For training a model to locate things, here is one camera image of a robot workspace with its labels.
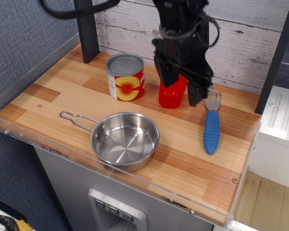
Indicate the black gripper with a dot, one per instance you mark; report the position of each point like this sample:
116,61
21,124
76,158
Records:
182,50

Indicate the red yellow tin can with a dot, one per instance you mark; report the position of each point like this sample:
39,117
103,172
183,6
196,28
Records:
126,77

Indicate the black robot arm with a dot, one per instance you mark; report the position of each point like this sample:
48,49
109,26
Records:
181,7

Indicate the red bell pepper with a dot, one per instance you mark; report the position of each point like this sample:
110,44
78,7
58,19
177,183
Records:
171,96

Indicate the stainless steel saucepan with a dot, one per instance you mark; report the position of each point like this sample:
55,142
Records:
125,140

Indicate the white toy sink unit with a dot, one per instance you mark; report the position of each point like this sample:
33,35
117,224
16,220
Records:
269,157

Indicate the clear acrylic edge guard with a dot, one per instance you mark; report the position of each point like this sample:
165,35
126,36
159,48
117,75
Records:
181,172

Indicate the grey toy fridge cabinet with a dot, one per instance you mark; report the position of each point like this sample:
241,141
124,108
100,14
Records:
93,201

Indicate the yellow black object corner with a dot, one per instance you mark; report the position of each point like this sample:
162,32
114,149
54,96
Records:
12,220

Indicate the blue handled fork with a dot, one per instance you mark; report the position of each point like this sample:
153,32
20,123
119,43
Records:
211,135

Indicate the dark right shelf post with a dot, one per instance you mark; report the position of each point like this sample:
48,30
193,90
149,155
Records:
273,70

